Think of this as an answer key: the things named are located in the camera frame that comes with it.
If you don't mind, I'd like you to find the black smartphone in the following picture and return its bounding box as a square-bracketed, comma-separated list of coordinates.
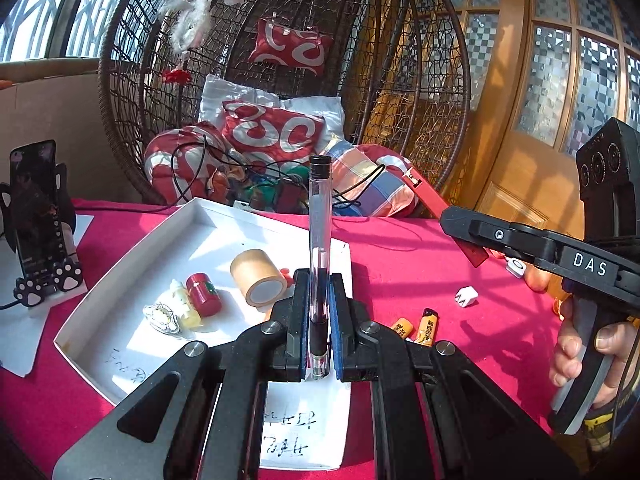
[11, 140, 63, 281]

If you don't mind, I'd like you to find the person's right hand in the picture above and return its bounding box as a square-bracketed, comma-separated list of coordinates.
[549, 305, 640, 406]

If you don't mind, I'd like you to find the white cardboard box tray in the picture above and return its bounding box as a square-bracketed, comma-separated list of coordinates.
[54, 197, 353, 471]

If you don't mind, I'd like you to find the brown cardboard panel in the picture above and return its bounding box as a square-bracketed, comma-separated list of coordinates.
[0, 57, 116, 201]

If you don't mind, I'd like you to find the black cable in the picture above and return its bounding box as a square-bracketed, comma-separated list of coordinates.
[170, 135, 386, 211]

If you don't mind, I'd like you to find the red slim rectangular case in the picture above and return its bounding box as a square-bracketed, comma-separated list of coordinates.
[402, 167, 491, 268]

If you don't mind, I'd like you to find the small pale yellow bottle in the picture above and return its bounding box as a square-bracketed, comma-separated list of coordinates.
[170, 280, 201, 328]

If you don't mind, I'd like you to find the round red patterned cushion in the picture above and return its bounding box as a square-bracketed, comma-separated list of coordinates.
[143, 122, 236, 201]

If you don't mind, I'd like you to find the flat red patterned cushion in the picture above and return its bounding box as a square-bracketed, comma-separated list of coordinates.
[221, 101, 326, 168]

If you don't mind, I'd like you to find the white cat-shaped clip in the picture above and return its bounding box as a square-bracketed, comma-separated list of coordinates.
[142, 302, 182, 336]

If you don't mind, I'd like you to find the small red bottle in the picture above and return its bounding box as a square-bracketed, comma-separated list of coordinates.
[186, 272, 222, 317]

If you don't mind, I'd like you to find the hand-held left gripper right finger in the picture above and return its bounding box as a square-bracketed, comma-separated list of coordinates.
[330, 272, 581, 480]

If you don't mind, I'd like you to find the green cloth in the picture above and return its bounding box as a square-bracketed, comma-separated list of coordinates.
[235, 170, 311, 211]

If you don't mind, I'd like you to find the dark wicker hanging chair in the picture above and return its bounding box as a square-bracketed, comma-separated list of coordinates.
[97, 0, 471, 218]

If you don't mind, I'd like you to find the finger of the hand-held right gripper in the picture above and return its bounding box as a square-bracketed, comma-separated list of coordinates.
[440, 205, 556, 263]

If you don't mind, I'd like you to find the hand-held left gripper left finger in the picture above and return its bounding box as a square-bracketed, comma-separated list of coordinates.
[52, 269, 308, 480]

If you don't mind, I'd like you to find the small red patterned cushion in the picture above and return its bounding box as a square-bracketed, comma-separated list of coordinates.
[248, 17, 333, 77]

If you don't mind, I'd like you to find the brown tape roll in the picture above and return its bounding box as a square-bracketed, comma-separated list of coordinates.
[230, 249, 289, 307]

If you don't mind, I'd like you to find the wooden door with glass panes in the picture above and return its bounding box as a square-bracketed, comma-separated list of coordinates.
[350, 0, 640, 241]

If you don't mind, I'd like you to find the clear plastic pen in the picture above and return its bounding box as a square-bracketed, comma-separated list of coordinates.
[307, 155, 333, 378]

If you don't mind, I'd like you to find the arched window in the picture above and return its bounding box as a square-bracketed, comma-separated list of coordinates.
[0, 0, 146, 61]

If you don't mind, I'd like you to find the black cat-paw phone holder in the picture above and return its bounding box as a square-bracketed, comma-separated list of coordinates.
[0, 162, 83, 308]

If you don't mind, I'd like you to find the white pillow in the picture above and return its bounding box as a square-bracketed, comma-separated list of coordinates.
[199, 74, 346, 161]

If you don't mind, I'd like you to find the plaid pillow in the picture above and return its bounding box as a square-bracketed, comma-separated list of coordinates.
[320, 139, 418, 218]

